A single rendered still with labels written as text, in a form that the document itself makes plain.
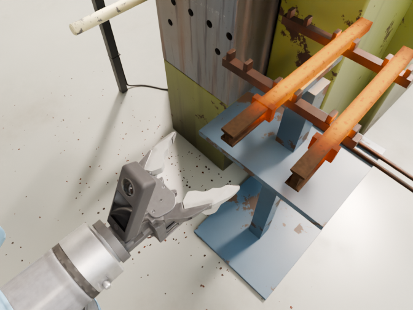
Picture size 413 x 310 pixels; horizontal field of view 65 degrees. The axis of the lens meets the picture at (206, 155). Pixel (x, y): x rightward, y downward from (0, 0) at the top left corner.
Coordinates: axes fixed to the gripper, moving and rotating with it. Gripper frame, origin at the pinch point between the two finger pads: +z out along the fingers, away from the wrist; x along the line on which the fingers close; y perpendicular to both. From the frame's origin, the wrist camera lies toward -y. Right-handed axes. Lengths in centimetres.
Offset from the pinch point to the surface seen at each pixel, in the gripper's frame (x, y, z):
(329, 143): 13.0, -1.5, 15.1
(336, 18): -12, 10, 63
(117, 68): -110, 76, 41
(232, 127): -0.3, -1.3, 6.4
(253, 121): 1.2, -1.0, 10.1
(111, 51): -110, 64, 41
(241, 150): -7.3, 26.3, 20.1
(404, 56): 11.3, -0.9, 44.6
